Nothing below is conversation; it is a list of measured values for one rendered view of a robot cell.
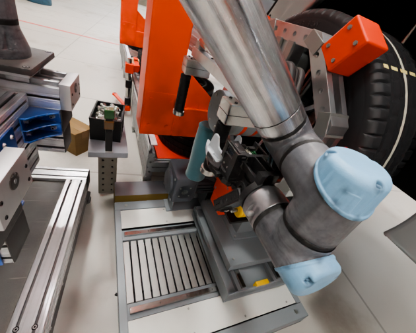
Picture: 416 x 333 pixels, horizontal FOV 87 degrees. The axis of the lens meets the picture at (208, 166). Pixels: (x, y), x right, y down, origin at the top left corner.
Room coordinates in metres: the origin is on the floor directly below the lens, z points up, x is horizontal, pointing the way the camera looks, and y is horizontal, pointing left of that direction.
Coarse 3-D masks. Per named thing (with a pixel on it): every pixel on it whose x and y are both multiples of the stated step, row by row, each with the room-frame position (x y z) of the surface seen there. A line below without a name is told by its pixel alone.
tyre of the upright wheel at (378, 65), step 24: (312, 24) 0.79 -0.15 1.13; (336, 24) 0.72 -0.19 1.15; (360, 72) 0.61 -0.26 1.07; (384, 72) 0.60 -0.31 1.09; (408, 72) 0.67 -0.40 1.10; (360, 96) 0.58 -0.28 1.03; (384, 96) 0.56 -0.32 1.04; (408, 96) 0.62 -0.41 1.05; (360, 120) 0.55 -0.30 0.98; (384, 120) 0.55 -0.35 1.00; (408, 120) 0.61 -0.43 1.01; (360, 144) 0.52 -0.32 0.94; (384, 144) 0.54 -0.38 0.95; (408, 144) 0.61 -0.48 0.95; (384, 168) 0.56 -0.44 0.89
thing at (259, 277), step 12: (192, 216) 0.91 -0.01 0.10; (204, 216) 0.89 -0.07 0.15; (204, 228) 0.81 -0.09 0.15; (204, 240) 0.74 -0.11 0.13; (216, 252) 0.69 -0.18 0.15; (216, 264) 0.62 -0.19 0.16; (264, 264) 0.70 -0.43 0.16; (216, 276) 0.59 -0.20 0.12; (228, 276) 0.59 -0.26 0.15; (240, 276) 0.59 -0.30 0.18; (252, 276) 0.63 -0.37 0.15; (264, 276) 0.65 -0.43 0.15; (276, 276) 0.65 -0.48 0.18; (228, 288) 0.54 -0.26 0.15; (240, 288) 0.54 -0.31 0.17; (252, 288) 0.56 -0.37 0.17; (264, 288) 0.61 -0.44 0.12; (228, 300) 0.51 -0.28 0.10
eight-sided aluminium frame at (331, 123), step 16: (288, 32) 0.74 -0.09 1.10; (304, 32) 0.68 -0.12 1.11; (320, 32) 0.64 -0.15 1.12; (320, 48) 0.62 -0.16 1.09; (320, 64) 0.60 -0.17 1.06; (320, 80) 0.58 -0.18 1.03; (336, 80) 0.60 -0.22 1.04; (320, 96) 0.56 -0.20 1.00; (336, 96) 0.58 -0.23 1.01; (320, 112) 0.54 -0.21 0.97; (336, 112) 0.56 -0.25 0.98; (320, 128) 0.52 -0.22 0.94; (336, 128) 0.51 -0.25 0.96; (336, 144) 0.53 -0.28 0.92; (288, 192) 0.50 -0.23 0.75
